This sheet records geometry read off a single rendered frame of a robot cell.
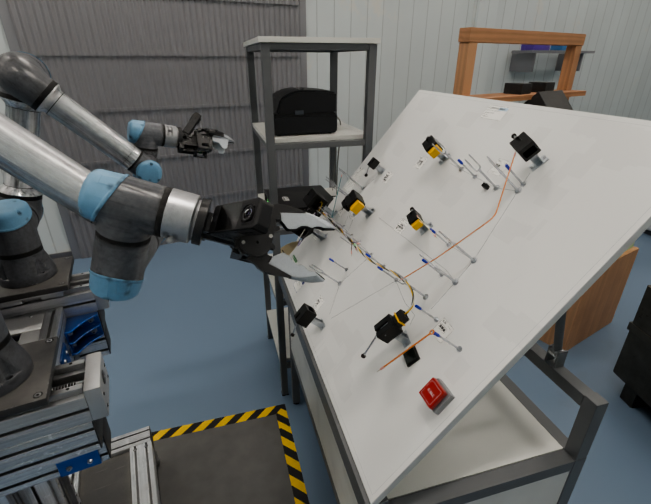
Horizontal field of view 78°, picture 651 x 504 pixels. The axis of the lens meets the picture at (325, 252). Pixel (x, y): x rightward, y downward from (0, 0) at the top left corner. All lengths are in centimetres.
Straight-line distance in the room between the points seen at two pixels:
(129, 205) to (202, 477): 177
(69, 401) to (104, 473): 107
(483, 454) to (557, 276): 57
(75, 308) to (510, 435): 138
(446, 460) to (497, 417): 24
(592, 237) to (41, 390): 116
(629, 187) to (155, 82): 382
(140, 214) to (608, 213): 87
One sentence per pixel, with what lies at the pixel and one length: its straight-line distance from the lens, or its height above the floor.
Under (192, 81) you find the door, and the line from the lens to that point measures 427.
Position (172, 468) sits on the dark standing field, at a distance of 230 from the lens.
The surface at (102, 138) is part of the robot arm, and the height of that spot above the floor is 156.
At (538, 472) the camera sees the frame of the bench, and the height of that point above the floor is 80.
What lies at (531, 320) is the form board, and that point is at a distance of 94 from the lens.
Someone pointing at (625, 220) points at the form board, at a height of 148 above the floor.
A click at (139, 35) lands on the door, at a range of 423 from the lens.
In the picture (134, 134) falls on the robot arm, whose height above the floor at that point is 155.
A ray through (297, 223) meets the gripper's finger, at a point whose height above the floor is 154.
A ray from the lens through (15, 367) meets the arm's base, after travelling 106.
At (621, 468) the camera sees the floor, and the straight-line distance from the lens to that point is 260.
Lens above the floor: 177
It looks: 26 degrees down
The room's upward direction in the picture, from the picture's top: straight up
